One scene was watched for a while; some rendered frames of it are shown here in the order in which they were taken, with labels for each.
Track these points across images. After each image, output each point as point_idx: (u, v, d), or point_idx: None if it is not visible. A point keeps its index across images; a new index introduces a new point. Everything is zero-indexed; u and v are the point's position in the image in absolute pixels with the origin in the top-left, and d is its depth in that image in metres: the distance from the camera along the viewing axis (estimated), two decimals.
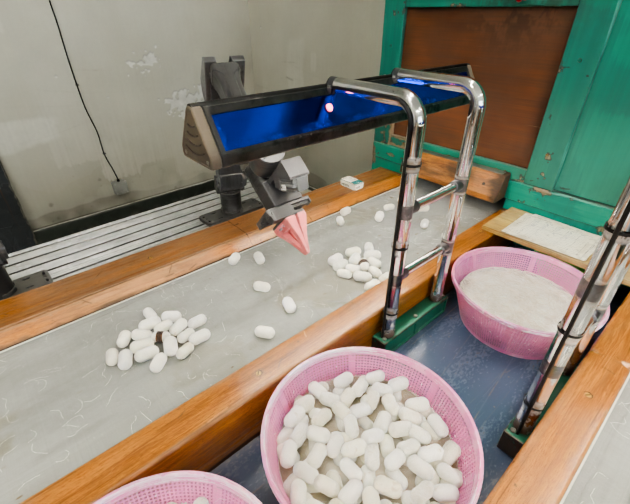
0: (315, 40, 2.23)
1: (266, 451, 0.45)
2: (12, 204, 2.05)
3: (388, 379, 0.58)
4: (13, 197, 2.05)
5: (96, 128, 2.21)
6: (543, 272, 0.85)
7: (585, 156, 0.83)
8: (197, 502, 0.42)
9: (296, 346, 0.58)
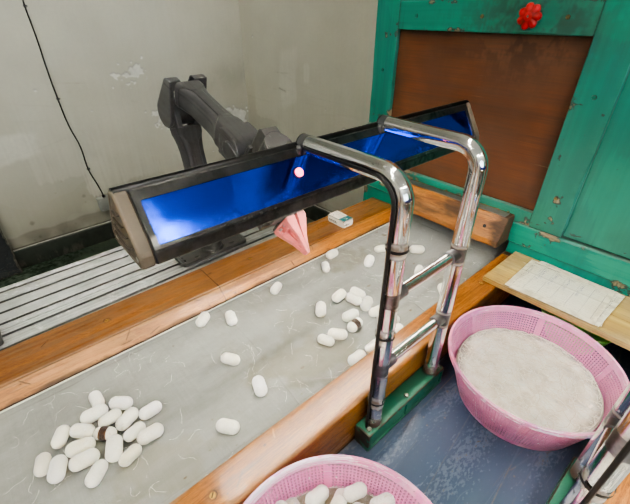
0: (308, 51, 2.14)
1: None
2: None
3: (371, 494, 0.48)
4: None
5: (79, 143, 2.12)
6: (551, 332, 0.75)
7: (599, 202, 0.74)
8: None
9: (262, 453, 0.49)
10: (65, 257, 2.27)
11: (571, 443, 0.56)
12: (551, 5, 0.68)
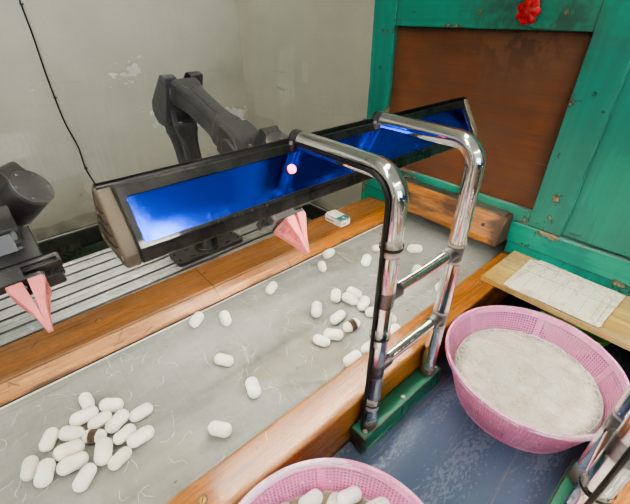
0: (306, 50, 2.13)
1: None
2: None
3: (366, 498, 0.47)
4: None
5: (76, 142, 2.11)
6: (551, 332, 0.74)
7: (599, 201, 0.73)
8: None
9: (254, 456, 0.48)
10: (63, 257, 2.25)
11: (570, 446, 0.54)
12: (551, 0, 0.66)
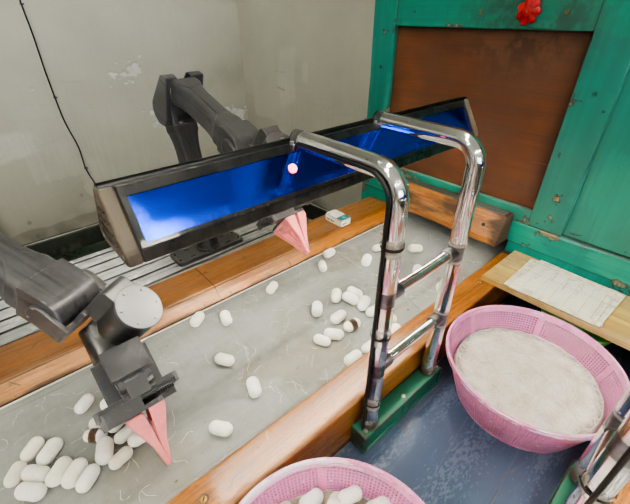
0: (307, 49, 2.13)
1: None
2: None
3: (367, 497, 0.47)
4: None
5: (76, 142, 2.11)
6: (551, 332, 0.74)
7: (599, 201, 0.73)
8: None
9: (255, 455, 0.48)
10: (63, 257, 2.25)
11: (571, 445, 0.54)
12: (551, 0, 0.67)
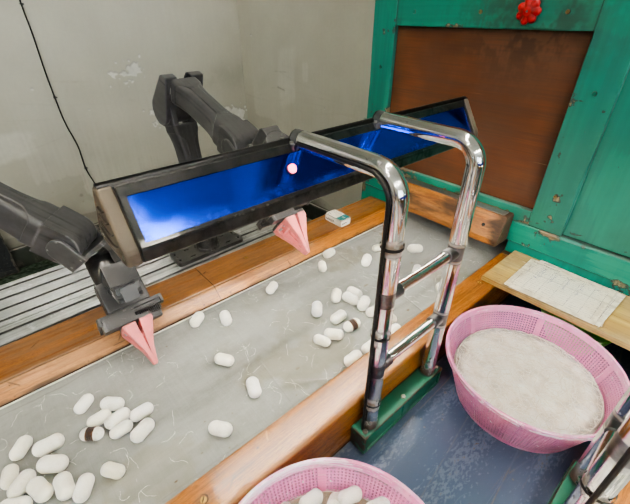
0: (307, 49, 2.13)
1: None
2: None
3: (367, 498, 0.47)
4: None
5: (76, 142, 2.11)
6: (551, 332, 0.74)
7: (599, 201, 0.72)
8: None
9: (255, 456, 0.48)
10: None
11: (571, 446, 0.54)
12: (551, 0, 0.66)
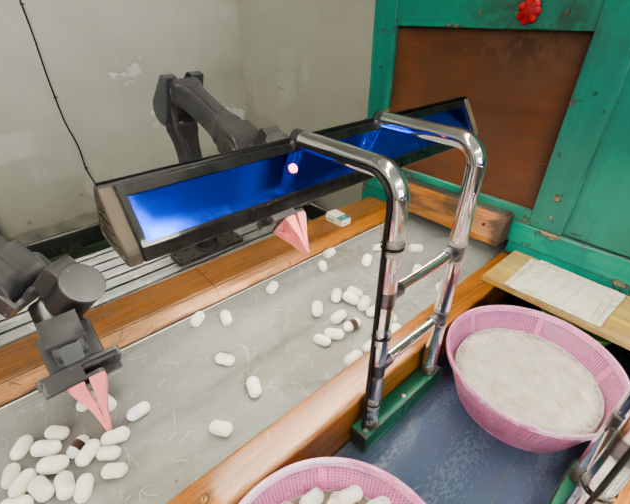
0: (307, 49, 2.13)
1: None
2: None
3: (367, 497, 0.47)
4: None
5: (76, 142, 2.11)
6: (551, 332, 0.74)
7: (600, 200, 0.73)
8: None
9: (255, 455, 0.48)
10: (63, 257, 2.25)
11: (571, 445, 0.54)
12: (551, 0, 0.67)
